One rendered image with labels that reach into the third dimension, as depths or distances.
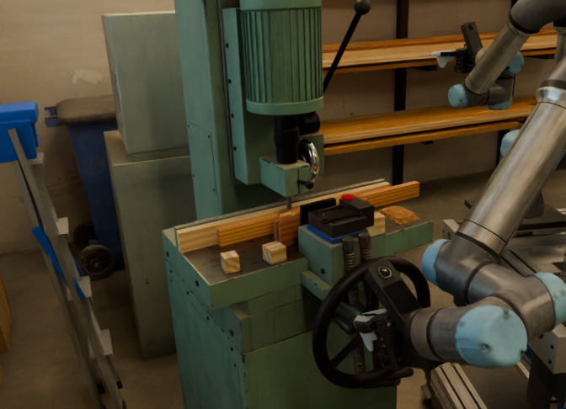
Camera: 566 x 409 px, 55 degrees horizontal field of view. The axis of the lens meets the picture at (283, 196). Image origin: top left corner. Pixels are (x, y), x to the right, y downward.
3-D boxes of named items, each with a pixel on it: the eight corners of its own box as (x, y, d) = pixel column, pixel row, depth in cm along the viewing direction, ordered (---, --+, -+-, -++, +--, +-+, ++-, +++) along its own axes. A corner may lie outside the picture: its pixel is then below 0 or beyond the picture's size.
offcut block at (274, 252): (277, 253, 121) (276, 240, 120) (286, 260, 118) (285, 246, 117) (262, 258, 119) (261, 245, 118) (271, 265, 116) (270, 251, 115)
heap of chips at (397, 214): (399, 225, 134) (400, 217, 133) (375, 212, 142) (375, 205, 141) (421, 218, 137) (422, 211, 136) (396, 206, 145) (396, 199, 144)
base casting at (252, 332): (240, 356, 118) (237, 319, 115) (162, 257, 166) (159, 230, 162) (402, 298, 137) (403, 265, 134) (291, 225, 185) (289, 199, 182)
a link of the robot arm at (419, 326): (418, 318, 75) (461, 297, 78) (399, 317, 79) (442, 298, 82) (436, 370, 74) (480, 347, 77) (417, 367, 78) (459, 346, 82)
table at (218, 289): (228, 334, 103) (226, 306, 101) (177, 271, 128) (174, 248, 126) (462, 256, 129) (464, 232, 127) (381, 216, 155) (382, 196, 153)
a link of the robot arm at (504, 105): (472, 108, 182) (475, 76, 178) (499, 105, 185) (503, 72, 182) (488, 113, 175) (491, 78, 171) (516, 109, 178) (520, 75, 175)
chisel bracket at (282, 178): (285, 204, 126) (285, 169, 123) (259, 188, 138) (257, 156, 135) (313, 198, 129) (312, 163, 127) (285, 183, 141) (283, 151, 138)
